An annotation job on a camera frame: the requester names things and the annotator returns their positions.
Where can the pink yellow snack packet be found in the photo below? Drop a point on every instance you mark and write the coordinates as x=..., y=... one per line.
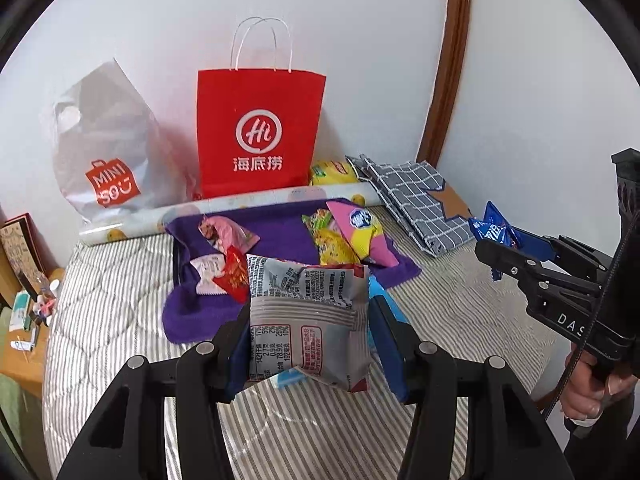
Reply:
x=360, y=232

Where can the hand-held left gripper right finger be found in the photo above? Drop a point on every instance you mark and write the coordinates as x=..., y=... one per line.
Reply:
x=387, y=345

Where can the patterned book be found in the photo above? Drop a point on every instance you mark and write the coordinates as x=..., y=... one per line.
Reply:
x=20, y=250

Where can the green blanket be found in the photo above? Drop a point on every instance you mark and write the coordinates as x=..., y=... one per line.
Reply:
x=7, y=410

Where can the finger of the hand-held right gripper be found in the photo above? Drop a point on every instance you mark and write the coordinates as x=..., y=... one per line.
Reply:
x=510, y=262
x=537, y=246

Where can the white tube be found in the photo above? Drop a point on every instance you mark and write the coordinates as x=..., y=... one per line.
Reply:
x=22, y=345

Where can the brown wooden door frame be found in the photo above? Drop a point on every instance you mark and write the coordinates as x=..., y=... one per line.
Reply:
x=450, y=60

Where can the wooden nightstand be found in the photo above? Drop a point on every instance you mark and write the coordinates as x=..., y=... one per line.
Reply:
x=30, y=360

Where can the large yellow chips bag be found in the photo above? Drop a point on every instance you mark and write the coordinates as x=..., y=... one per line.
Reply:
x=332, y=172

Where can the teal white box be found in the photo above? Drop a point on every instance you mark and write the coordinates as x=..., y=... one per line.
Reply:
x=20, y=307

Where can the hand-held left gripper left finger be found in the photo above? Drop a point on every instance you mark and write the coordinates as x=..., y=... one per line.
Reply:
x=240, y=355

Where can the small yellow snack packet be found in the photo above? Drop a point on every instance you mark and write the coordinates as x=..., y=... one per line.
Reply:
x=335, y=250

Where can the red snack packet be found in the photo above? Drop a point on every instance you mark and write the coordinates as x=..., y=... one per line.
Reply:
x=235, y=275

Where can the purple towel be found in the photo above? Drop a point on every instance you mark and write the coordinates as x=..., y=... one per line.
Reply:
x=200, y=310

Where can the cluster of small cosmetic bottles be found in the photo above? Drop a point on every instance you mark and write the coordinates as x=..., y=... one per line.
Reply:
x=44, y=307

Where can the small blue snack packet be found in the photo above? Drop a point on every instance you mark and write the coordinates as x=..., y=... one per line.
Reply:
x=492, y=232

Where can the grey checked cloth with star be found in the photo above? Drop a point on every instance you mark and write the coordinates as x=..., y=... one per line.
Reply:
x=415, y=205

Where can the grey plastic shopping bag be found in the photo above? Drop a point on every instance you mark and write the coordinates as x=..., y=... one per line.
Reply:
x=105, y=145

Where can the grey snack packet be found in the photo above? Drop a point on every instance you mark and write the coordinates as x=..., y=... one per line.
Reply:
x=305, y=320

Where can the striped mattress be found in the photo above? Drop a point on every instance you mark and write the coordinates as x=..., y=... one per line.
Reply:
x=115, y=310

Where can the blue tissue pack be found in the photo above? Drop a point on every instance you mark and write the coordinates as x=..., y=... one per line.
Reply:
x=382, y=292

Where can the red paper bag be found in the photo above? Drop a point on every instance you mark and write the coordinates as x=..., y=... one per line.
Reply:
x=260, y=130

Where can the person's right hand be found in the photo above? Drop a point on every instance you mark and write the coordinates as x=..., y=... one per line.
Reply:
x=592, y=395

